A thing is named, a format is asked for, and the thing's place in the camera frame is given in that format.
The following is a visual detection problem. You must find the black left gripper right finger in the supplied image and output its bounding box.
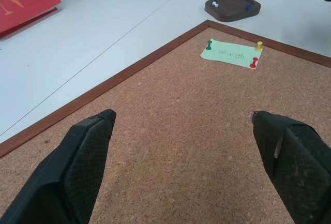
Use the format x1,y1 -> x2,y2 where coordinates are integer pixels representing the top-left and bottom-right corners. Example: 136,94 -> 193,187
250,110 -> 331,224

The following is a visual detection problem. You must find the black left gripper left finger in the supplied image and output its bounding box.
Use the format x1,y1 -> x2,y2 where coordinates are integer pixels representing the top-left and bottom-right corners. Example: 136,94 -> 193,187
0,109 -> 117,224

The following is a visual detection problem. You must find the light green paper note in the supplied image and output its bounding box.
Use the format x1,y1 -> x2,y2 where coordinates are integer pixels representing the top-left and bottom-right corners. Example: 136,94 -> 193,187
201,38 -> 264,71

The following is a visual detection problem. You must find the dark brown wooden tray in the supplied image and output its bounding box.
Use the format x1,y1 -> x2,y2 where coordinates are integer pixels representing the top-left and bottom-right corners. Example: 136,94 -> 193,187
204,0 -> 261,23

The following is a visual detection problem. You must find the red book with gold letters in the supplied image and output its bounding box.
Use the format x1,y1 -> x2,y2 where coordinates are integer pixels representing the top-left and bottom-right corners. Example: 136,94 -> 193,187
0,0 -> 62,39

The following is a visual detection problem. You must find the cork board with wooden frame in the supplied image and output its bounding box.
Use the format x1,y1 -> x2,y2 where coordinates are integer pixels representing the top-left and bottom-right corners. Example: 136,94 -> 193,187
0,19 -> 331,224

